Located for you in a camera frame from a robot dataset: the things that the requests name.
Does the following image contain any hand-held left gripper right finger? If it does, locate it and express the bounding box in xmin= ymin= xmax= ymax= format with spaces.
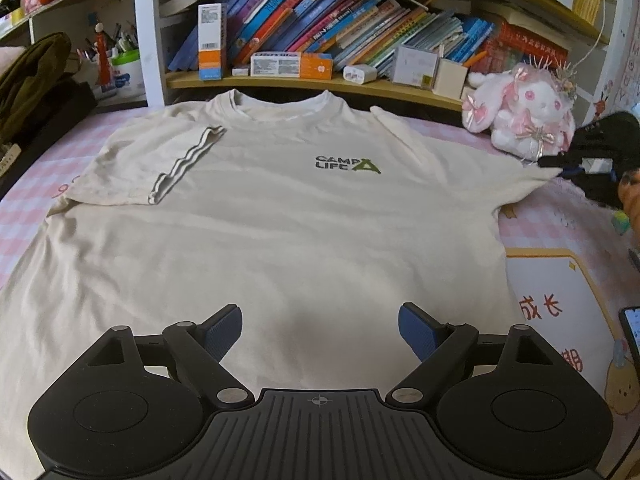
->
xmin=386 ymin=302 xmax=557 ymax=406

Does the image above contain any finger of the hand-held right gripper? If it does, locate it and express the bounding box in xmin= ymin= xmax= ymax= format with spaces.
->
xmin=537 ymin=155 xmax=586 ymax=179

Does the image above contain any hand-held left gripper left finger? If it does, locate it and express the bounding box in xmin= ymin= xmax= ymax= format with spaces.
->
xmin=75 ymin=303 xmax=255 ymax=406

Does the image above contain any beige printed t-shirt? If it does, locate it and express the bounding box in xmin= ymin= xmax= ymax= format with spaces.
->
xmin=0 ymin=88 xmax=564 ymax=463

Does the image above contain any person's right hand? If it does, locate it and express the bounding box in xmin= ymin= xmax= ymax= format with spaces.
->
xmin=618 ymin=169 xmax=640 ymax=216

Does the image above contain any white pink plush bunny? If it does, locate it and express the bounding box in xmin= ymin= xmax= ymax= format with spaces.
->
xmin=461 ymin=61 xmax=577 ymax=159

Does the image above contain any beige square box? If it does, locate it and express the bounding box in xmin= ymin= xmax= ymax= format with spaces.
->
xmin=432 ymin=57 xmax=470 ymax=100

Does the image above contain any grey cardboard box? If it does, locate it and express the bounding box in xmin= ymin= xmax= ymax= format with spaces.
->
xmin=391 ymin=44 xmax=440 ymax=90

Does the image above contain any black smartphone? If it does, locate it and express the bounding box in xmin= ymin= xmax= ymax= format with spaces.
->
xmin=618 ymin=305 xmax=640 ymax=362

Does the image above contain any white charger plug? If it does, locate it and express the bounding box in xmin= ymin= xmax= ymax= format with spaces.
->
xmin=342 ymin=64 xmax=377 ymax=85

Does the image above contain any row of colourful books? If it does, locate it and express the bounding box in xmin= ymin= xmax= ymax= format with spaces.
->
xmin=167 ymin=0 xmax=571 ymax=82

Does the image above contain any wooden bookshelf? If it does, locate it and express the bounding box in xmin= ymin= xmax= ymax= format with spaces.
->
xmin=0 ymin=0 xmax=623 ymax=113

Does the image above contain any white green pen holder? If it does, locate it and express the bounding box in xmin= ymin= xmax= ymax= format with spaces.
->
xmin=110 ymin=49 xmax=147 ymax=102

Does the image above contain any flat white orange box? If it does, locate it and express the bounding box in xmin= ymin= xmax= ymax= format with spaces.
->
xmin=249 ymin=51 xmax=334 ymax=80

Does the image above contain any tall blue orange box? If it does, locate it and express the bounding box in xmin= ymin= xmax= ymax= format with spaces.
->
xmin=198 ymin=2 xmax=229 ymax=81

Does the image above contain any red white doll figure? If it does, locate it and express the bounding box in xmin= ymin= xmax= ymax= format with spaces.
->
xmin=92 ymin=22 xmax=119 ymax=101

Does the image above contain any dark olive jacket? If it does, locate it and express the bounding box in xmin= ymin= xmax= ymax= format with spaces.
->
xmin=0 ymin=32 xmax=99 ymax=137

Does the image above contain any white cable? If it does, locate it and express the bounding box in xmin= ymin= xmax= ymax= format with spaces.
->
xmin=574 ymin=0 xmax=610 ymax=73

